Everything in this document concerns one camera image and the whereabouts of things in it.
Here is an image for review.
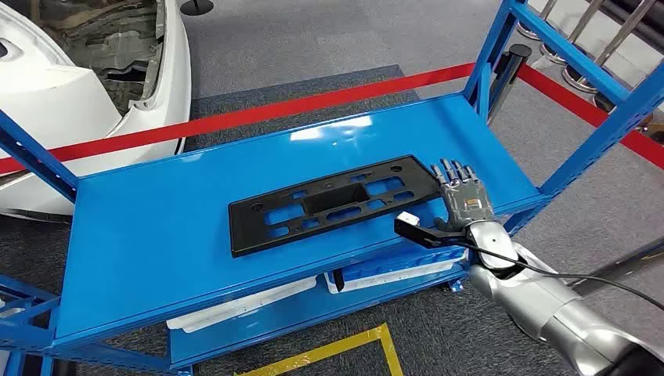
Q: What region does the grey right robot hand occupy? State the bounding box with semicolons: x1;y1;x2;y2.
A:
430;158;496;233

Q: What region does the long black plastic car part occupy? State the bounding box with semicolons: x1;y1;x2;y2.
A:
228;154;445;259

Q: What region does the blue metal shelf rack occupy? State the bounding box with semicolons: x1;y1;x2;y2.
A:
0;0;664;376

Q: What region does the yellow floor tape square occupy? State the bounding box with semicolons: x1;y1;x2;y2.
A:
236;322;405;376

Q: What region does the white plastic tray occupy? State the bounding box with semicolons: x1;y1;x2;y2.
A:
165;276;319;334

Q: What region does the black round stanchion base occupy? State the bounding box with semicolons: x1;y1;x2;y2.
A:
179;0;215;16

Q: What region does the white car body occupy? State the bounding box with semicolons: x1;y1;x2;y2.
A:
0;0;193;224

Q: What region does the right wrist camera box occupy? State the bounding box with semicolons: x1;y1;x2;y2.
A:
393;211;468;250

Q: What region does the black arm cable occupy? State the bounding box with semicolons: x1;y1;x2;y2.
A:
455;238;664;313

